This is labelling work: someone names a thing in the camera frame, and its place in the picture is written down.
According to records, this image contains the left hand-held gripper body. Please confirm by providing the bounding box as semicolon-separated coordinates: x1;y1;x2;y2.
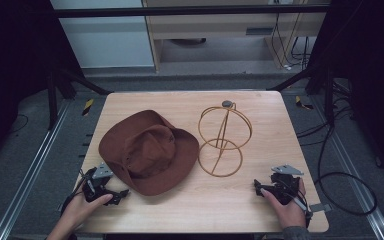
81;162;115;203

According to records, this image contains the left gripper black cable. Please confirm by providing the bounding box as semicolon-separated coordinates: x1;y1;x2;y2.
60;168;93;215

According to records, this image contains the gold wire hat stand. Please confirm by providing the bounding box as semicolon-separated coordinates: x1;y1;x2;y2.
197;99;254;178

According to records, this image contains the black horizontal metal bar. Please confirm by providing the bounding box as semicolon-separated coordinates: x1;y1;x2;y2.
51;4;332;19

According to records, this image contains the yellow black tape strip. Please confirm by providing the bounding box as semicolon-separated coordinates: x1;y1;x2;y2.
294;95;315;111
81;98;95;117

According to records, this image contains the black curtain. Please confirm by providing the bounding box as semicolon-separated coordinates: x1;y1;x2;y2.
308;0;384;186
0;0;85;169

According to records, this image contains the white cabinet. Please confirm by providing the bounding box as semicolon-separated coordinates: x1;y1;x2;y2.
49;0;156;70

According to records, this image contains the person's right hand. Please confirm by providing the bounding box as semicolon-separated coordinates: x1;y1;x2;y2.
260;178;308;230

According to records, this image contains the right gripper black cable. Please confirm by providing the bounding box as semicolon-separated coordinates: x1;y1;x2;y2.
279;181;314;229

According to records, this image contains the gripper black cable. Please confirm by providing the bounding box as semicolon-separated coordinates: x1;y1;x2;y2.
60;168;93;215
279;181;314;229

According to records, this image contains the person's left hand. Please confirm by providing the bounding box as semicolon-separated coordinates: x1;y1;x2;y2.
60;193;114;232

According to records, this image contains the black looped floor cable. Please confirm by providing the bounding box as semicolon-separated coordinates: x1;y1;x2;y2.
314;124;378;217

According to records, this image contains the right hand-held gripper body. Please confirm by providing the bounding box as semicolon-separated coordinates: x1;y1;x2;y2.
269;163;305;206

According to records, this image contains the light wooden desk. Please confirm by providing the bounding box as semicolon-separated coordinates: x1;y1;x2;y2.
142;0;332;73

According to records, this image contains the brown brimmed hat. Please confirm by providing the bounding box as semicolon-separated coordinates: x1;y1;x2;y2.
98;109;201;197

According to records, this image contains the aluminium floor rail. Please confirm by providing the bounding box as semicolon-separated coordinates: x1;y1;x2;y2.
313;95;384;240
0;99;72;240

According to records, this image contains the bundle of desk cables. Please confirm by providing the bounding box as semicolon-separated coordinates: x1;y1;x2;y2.
270;12;312;72

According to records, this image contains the grey flat tab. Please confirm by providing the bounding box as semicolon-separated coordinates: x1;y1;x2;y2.
309;203;333;214

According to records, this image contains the black metal stand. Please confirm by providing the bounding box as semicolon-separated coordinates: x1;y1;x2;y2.
45;67;114;132
265;63;337;128

